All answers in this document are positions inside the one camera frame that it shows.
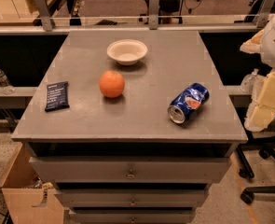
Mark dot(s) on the blue pepsi can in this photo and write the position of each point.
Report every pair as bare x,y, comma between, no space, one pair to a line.
187,103

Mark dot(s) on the dark blue snack packet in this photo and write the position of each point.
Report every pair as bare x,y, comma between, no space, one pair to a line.
57,96

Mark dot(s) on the light wooden box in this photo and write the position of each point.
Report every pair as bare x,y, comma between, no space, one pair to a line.
25,203

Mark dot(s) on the right metal rail bracket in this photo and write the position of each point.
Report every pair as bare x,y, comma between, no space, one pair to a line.
263,13

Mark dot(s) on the middle metal rail bracket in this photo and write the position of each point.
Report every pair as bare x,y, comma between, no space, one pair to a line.
153,14

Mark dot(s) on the left metal rail bracket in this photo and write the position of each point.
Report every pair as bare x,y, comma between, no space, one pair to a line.
45,18

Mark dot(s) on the grey drawer cabinet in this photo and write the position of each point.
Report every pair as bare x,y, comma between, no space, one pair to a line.
124,161

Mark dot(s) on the clear plastic water bottle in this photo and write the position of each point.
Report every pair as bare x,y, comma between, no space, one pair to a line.
5,84

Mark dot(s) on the black office chair base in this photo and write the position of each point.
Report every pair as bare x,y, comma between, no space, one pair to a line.
253,156

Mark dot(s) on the white bowl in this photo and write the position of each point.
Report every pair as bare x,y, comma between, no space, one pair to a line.
127,51

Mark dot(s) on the metal rail bracket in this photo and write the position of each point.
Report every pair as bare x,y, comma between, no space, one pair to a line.
263,13
45,18
153,14

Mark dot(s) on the orange fruit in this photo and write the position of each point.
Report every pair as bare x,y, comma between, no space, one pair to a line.
111,84

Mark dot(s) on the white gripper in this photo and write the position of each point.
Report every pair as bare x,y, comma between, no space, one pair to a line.
261,113

